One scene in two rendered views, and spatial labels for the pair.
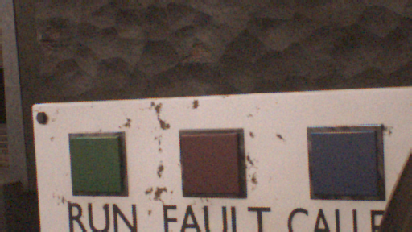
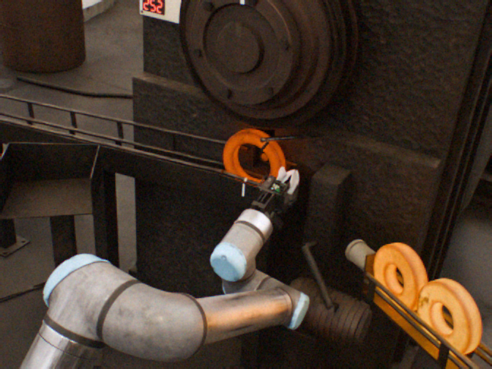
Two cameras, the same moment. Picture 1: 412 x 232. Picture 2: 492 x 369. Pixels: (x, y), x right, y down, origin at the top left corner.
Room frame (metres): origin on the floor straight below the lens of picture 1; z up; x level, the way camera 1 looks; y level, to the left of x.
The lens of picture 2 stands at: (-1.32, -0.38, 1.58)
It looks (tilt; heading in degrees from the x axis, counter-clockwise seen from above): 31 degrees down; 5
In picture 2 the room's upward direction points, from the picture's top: 5 degrees clockwise
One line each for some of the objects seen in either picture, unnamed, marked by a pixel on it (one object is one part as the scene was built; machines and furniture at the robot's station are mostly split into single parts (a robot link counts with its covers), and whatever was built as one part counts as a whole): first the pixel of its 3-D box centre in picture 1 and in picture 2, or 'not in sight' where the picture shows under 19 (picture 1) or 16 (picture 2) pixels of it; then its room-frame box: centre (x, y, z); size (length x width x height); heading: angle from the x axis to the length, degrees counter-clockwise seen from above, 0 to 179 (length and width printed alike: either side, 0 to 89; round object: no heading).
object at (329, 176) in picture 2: not in sight; (326, 209); (0.11, -0.50, 0.68); 0.11 x 0.08 x 0.24; 157
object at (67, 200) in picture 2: not in sight; (58, 261); (0.13, 0.29, 0.36); 0.26 x 0.20 x 0.72; 102
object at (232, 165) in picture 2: not in sight; (253, 161); (0.20, -0.28, 0.75); 0.18 x 0.03 x 0.18; 67
